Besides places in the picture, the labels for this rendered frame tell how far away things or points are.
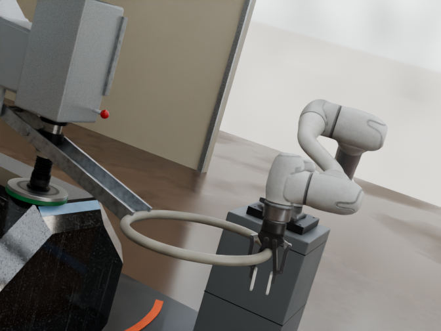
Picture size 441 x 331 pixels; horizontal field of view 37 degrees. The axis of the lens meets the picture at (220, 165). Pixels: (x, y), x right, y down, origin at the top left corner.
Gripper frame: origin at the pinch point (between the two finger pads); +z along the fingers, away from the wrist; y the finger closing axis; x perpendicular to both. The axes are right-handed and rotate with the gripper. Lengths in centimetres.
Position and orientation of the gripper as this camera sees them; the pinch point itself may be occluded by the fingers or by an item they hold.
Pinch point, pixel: (261, 282)
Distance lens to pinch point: 209.4
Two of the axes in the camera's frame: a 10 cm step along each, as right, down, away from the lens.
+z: -2.1, 9.7, 1.4
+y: -9.6, -2.3, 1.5
